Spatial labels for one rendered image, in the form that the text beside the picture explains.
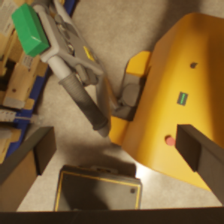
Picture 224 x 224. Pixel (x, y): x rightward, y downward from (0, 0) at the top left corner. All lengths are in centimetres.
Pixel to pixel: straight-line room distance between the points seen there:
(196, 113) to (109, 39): 138
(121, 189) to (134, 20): 171
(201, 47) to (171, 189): 131
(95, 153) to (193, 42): 129
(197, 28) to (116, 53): 106
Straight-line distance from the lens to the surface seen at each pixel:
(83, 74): 36
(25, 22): 32
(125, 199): 144
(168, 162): 79
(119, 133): 129
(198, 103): 83
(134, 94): 124
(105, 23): 204
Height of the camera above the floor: 165
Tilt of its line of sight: 81 degrees down
